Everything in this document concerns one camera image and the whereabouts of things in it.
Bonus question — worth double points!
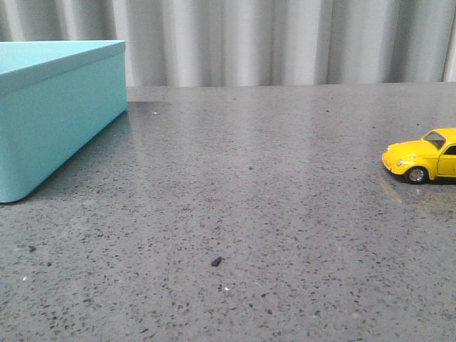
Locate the light blue storage box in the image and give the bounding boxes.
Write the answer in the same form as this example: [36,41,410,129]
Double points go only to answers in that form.
[1,40,128,203]

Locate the yellow toy beetle car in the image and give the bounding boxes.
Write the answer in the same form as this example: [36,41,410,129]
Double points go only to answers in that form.
[382,128,455,185]

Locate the grey pleated curtain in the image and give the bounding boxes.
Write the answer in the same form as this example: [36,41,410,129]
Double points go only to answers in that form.
[1,1,455,87]

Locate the small black debris chip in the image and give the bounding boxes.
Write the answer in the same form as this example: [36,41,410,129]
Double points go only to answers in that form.
[210,256,223,267]

